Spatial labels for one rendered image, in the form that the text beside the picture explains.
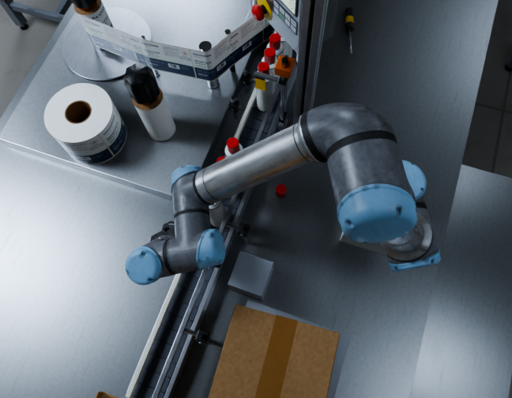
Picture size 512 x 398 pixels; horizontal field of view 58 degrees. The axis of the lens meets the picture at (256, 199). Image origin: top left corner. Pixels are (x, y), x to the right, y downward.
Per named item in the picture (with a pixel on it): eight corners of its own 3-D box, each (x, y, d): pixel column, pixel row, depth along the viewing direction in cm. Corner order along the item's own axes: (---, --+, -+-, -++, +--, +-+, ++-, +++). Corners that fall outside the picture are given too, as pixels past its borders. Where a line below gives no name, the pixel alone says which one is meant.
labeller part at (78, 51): (88, 1, 169) (87, -2, 168) (166, 21, 164) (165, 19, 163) (47, 68, 159) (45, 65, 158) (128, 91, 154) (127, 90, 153)
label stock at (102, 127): (52, 135, 149) (30, 111, 136) (103, 98, 154) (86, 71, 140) (88, 176, 144) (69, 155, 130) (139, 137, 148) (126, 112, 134)
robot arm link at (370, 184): (429, 210, 116) (389, 122, 69) (446, 268, 111) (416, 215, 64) (382, 222, 121) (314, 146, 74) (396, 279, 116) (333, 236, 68)
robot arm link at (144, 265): (165, 283, 91) (127, 290, 93) (185, 268, 102) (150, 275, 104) (155, 245, 90) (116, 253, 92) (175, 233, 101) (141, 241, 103)
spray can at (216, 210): (213, 208, 138) (203, 182, 119) (229, 214, 137) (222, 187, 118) (206, 224, 137) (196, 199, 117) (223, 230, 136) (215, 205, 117)
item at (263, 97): (260, 96, 152) (257, 56, 133) (275, 101, 151) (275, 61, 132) (254, 110, 150) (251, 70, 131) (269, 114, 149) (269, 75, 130)
